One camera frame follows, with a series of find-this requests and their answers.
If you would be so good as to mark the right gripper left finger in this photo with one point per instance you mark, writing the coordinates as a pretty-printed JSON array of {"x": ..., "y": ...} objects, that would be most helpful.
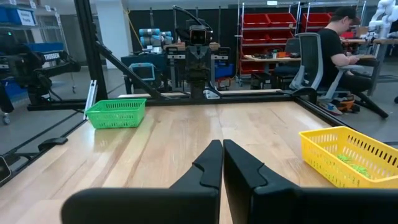
[{"x": 205, "y": 171}]

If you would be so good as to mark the red bin shelf rack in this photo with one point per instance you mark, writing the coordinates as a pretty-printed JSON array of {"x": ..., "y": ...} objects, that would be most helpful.
[
  {"x": 317, "y": 18},
  {"x": 267, "y": 20}
]

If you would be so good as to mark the black table clamp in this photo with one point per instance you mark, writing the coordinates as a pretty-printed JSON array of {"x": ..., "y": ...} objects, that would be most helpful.
[{"x": 53, "y": 143}]

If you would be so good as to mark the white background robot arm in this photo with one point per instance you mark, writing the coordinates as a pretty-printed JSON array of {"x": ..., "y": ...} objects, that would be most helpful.
[{"x": 384, "y": 15}]

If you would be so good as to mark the silver aluminium mount bar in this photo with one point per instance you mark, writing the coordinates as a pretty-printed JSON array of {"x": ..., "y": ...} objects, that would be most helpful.
[{"x": 91, "y": 96}]

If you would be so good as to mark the yellow plastic basket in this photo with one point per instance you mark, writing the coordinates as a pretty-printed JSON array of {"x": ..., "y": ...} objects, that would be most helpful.
[{"x": 323, "y": 149}]

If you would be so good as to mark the black neighbouring robot arm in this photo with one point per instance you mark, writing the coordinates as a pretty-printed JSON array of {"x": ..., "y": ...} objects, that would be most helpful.
[{"x": 31, "y": 68}]

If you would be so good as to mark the blue teach pendant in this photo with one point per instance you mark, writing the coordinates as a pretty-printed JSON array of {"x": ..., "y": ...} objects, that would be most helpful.
[{"x": 143, "y": 71}]

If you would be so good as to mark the wooden office desk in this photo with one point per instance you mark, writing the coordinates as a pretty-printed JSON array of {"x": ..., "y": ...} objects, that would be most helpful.
[{"x": 267, "y": 57}]

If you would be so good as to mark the blue shelf cart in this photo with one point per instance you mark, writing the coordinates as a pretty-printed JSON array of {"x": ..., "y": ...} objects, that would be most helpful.
[{"x": 12, "y": 14}]

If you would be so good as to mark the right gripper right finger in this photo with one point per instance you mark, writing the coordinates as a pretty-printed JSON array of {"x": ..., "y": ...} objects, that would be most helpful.
[{"x": 245, "y": 174}]

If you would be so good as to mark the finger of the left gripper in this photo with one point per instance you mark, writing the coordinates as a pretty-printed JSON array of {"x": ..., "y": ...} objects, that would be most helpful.
[
  {"x": 203, "y": 62},
  {"x": 192, "y": 62}
]

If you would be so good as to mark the green plastic basket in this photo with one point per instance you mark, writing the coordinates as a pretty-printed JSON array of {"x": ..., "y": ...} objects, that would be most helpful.
[{"x": 115, "y": 115}]

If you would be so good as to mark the white office chair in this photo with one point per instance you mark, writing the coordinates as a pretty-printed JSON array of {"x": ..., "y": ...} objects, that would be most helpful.
[{"x": 309, "y": 59}]

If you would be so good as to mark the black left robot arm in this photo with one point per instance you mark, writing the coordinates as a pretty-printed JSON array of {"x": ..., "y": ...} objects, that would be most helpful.
[{"x": 198, "y": 88}]

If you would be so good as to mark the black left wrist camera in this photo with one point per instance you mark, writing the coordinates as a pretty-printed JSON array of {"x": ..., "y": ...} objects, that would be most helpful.
[{"x": 198, "y": 35}]

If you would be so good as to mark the person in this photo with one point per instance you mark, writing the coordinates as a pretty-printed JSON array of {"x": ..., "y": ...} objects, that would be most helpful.
[{"x": 329, "y": 53}]

